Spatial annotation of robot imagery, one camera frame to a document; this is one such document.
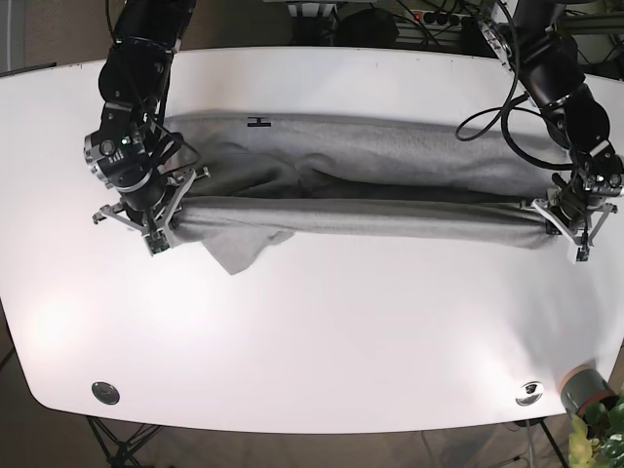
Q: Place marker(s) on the white power strip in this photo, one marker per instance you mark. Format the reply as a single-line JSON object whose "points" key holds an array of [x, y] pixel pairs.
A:
{"points": [[437, 19]]}

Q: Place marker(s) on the right table grommet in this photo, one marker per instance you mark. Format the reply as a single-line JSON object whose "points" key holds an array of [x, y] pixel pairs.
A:
{"points": [[529, 393]]}

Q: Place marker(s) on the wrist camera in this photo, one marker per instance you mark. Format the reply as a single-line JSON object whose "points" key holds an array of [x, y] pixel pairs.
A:
{"points": [[580, 254], [156, 242]]}

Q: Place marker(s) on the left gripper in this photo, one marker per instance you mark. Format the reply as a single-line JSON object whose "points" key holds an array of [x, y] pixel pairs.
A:
{"points": [[580, 201]]}

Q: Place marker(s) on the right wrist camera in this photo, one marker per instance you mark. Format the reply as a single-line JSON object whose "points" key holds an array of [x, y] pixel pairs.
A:
{"points": [[156, 242]]}

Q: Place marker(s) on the left table grommet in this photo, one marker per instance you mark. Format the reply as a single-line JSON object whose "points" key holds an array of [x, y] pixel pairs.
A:
{"points": [[105, 393]]}

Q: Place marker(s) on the table grommet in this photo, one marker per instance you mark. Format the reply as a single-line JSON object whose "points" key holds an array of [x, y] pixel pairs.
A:
{"points": [[529, 393], [105, 393]]}

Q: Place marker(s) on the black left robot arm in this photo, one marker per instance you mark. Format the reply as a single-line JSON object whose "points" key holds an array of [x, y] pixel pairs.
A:
{"points": [[524, 37]]}

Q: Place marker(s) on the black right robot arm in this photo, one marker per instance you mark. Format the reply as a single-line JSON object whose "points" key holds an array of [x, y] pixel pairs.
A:
{"points": [[144, 41]]}

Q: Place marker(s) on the green potted plant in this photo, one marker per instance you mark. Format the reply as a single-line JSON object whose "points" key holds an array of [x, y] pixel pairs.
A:
{"points": [[596, 439]]}

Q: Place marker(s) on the black folding stand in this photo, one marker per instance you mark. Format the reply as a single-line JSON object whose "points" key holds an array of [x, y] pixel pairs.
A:
{"points": [[120, 453]]}

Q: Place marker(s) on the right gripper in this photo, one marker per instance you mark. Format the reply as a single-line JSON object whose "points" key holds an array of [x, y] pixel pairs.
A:
{"points": [[129, 153]]}

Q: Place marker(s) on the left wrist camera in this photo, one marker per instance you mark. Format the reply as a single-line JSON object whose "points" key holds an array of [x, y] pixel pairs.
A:
{"points": [[580, 254]]}

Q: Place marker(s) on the grey plant pot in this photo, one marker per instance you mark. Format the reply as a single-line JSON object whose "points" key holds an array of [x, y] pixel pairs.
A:
{"points": [[584, 386]]}

